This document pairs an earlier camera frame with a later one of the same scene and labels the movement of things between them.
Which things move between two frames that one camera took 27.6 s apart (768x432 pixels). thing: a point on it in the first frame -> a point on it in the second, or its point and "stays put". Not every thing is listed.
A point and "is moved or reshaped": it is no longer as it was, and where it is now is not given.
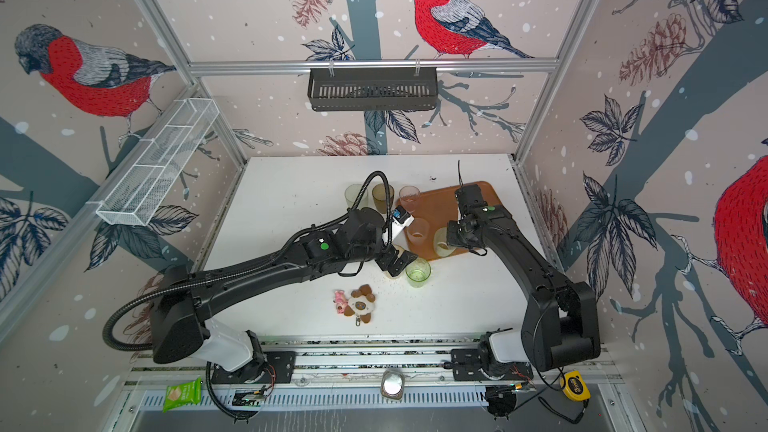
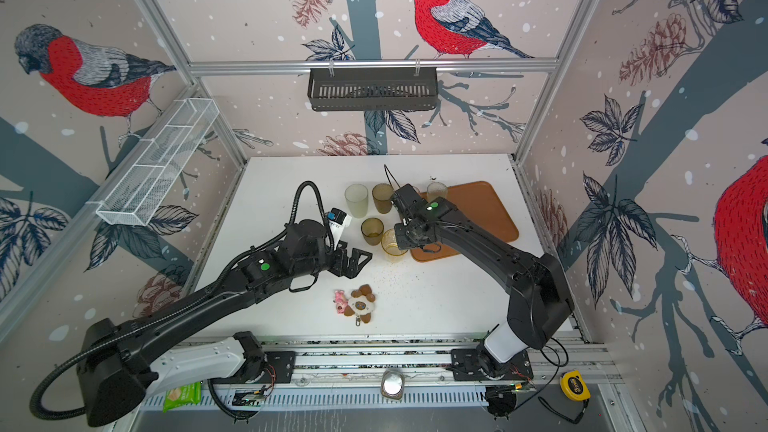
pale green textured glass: (440, 242) is moved or reshaped
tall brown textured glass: (380, 198) stays put
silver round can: (392, 384) stays put
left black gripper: (402, 262) -> (355, 267)
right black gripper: (452, 234) -> (401, 236)
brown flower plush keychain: (360, 304) stays put
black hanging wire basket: (373, 90) stays put
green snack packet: (182, 394) stays put
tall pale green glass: (351, 192) stays put
